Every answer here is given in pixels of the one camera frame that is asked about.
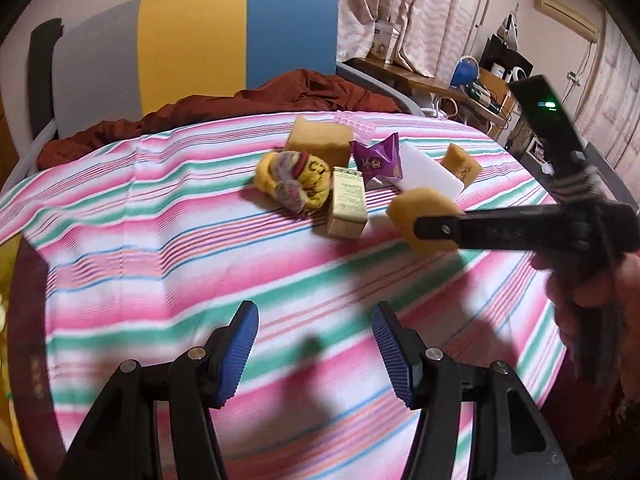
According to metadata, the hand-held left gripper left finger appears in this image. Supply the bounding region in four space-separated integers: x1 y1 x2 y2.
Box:
57 300 261 480

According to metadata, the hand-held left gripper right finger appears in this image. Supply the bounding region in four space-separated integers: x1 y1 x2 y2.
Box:
371 301 573 480

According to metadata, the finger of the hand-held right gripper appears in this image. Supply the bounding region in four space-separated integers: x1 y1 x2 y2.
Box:
414 204 597 252

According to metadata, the small yellow sponge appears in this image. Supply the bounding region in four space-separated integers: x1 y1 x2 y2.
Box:
440 142 483 191
389 187 466 253

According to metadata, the white sponge block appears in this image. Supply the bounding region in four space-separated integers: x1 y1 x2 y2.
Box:
395 141 463 198

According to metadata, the purple snack packet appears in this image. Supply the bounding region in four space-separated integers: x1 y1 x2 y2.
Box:
350 132 403 191

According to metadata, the yellow patterned sock bundle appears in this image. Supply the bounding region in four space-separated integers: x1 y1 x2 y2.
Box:
254 150 333 218

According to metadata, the large yellow sponge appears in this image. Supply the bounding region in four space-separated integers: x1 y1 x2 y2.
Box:
290 116 353 168

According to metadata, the person's right hand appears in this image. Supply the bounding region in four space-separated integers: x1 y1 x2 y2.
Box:
530 249 640 348

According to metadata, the blue round lamp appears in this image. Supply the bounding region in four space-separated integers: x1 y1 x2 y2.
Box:
450 56 480 88

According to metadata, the striped pink green tablecloth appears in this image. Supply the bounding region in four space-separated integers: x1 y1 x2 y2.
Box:
0 110 631 480

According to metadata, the white air conditioner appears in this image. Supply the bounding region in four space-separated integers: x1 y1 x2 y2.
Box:
534 0 600 41

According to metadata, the metal pole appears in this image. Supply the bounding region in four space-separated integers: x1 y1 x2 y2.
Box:
475 0 506 61

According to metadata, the wooden desk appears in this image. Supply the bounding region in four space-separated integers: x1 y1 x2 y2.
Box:
345 57 507 127

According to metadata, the small cream carton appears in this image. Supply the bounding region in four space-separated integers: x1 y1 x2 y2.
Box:
326 166 368 240

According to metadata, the white box on desk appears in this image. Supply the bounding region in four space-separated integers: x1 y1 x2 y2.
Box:
374 20 402 65

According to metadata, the pink plastic case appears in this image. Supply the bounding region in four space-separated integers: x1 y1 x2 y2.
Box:
332 112 376 143

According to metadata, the beige patterned curtain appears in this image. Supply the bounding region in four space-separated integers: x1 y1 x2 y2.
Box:
177 0 501 78

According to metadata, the red-brown cloth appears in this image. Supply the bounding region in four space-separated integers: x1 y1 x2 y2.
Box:
36 69 401 171

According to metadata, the grey yellow blue chair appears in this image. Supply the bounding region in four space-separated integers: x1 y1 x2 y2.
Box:
52 0 338 138

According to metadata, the grey metal bed rail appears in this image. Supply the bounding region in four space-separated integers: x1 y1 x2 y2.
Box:
336 62 426 116

